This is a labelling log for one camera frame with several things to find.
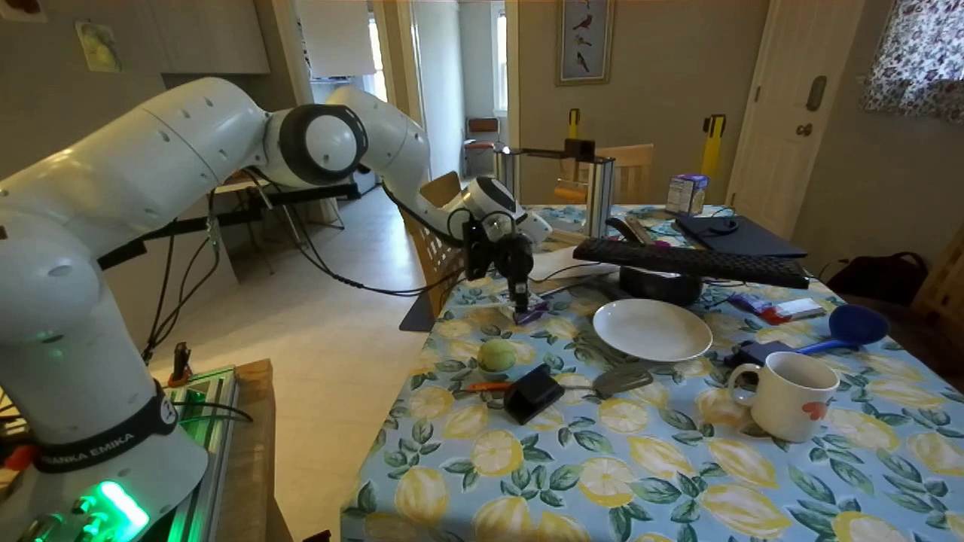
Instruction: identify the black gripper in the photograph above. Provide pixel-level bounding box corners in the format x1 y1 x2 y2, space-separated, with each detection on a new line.
462 222 540 317

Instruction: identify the white paper sheet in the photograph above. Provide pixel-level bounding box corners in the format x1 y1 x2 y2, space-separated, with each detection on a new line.
524 244 612 295

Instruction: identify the green tennis ball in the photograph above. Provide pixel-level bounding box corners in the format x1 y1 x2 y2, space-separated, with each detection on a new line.
476 338 519 376

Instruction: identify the black rectangular box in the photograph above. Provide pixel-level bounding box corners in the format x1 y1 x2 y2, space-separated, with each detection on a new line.
500 362 571 424

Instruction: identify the metal slotted spatula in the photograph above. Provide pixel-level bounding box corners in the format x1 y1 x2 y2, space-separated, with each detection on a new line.
564 362 657 401

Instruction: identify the white round plate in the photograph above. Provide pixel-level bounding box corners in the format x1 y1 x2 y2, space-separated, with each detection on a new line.
592 295 718 363

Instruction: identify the black crossbar with clamp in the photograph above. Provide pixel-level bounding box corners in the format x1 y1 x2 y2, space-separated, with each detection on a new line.
516 135 601 166

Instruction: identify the small white blue carton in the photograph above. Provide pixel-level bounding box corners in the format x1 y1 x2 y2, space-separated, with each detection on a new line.
665 171 711 218

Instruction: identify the lemon print tablecloth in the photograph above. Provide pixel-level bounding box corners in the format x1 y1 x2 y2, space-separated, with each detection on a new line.
342 201 964 542

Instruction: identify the dark blue cloth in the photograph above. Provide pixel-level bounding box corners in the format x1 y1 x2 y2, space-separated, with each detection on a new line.
720 338 808 374

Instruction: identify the framed bird picture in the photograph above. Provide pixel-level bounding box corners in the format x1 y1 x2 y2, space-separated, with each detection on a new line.
554 0 618 88

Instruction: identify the blue white red packet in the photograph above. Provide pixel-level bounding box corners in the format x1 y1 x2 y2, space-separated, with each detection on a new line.
727 290 829 328

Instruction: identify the white floral mug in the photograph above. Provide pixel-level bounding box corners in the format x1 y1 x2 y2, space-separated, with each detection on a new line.
727 348 845 445

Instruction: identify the blue plastic ladle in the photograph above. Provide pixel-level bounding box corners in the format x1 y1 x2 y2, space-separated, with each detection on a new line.
800 302 892 362

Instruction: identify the white door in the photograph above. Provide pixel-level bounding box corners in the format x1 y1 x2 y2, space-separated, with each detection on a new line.
723 0 868 242

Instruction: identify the black bag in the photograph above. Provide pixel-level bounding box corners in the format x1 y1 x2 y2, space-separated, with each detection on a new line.
823 250 932 307

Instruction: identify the floral print curtain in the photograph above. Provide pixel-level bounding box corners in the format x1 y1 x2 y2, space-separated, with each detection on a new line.
864 0 964 125

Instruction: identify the metal cylinder post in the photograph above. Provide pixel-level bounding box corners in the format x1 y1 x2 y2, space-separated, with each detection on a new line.
585 154 618 242
495 145 522 189

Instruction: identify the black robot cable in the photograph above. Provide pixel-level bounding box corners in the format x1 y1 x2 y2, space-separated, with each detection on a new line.
269 189 476 302

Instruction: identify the aluminium rail frame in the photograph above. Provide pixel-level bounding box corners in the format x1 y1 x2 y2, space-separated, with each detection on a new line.
149 367 240 542

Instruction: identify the yellow green wall note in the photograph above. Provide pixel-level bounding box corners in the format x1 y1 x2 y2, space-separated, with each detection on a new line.
72 19 125 74

